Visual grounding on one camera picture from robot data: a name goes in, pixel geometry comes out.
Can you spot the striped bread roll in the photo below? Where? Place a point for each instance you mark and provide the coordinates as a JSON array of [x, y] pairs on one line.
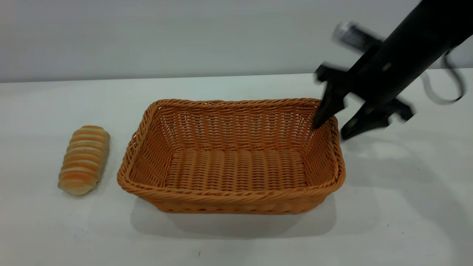
[[84, 160]]

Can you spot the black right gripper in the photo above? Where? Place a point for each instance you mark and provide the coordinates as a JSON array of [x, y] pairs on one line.
[[388, 74]]

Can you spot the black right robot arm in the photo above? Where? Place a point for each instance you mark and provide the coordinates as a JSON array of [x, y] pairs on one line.
[[438, 22]]

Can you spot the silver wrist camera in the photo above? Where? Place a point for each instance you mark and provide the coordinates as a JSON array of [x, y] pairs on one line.
[[353, 36]]

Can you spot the orange woven wicker basket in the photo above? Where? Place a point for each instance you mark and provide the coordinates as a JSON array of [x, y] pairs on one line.
[[236, 170]]

